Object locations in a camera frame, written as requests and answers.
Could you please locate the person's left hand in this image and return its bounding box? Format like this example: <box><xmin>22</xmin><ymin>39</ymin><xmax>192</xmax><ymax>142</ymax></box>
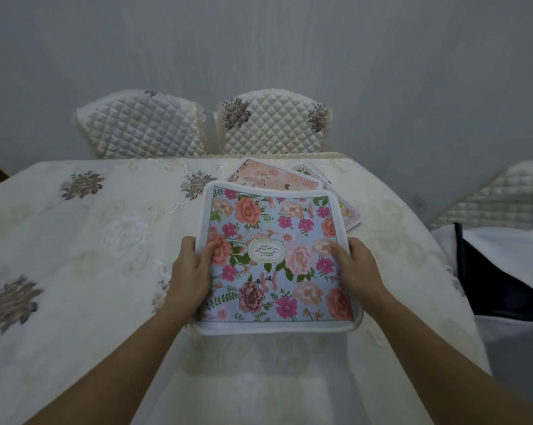
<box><xmin>166</xmin><ymin>236</ymin><xmax>221</xmax><ymax>316</ymax></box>

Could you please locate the person's right hand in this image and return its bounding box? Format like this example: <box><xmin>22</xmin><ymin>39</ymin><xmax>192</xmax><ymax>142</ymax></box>
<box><xmin>328</xmin><ymin>237</ymin><xmax>384</xmax><ymax>308</ymax></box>

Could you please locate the blue floral placemat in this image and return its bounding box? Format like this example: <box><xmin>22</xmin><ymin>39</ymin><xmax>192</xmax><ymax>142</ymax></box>
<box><xmin>195</xmin><ymin>180</ymin><xmax>364</xmax><ymax>336</ymax></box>

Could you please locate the person's left forearm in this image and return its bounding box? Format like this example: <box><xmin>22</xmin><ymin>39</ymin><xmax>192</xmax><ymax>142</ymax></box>
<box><xmin>24</xmin><ymin>300</ymin><xmax>193</xmax><ymax>425</ymax></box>

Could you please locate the person's right forearm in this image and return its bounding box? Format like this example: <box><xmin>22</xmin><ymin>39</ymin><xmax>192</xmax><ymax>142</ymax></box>
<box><xmin>363</xmin><ymin>287</ymin><xmax>533</xmax><ymax>425</ymax></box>

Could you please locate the white bordered floral placemat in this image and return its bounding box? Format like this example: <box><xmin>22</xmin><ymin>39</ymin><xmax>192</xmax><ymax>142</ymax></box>
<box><xmin>290</xmin><ymin>163</ymin><xmax>364</xmax><ymax>232</ymax></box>

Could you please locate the pink floral placemat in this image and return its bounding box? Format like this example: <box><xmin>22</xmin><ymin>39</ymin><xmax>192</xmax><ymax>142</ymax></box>
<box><xmin>226</xmin><ymin>157</ymin><xmax>324</xmax><ymax>192</ymax></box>

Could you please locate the cream embroidered tablecloth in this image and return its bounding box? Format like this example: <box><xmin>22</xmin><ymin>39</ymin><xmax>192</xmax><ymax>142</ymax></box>
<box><xmin>0</xmin><ymin>152</ymin><xmax>493</xmax><ymax>425</ymax></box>

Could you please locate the quilted cream chair cover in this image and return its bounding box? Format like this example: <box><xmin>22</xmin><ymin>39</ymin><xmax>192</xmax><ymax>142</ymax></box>
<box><xmin>429</xmin><ymin>161</ymin><xmax>533</xmax><ymax>231</ymax></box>
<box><xmin>75</xmin><ymin>89</ymin><xmax>207</xmax><ymax>159</ymax></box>
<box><xmin>213</xmin><ymin>88</ymin><xmax>333</xmax><ymax>156</ymax></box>

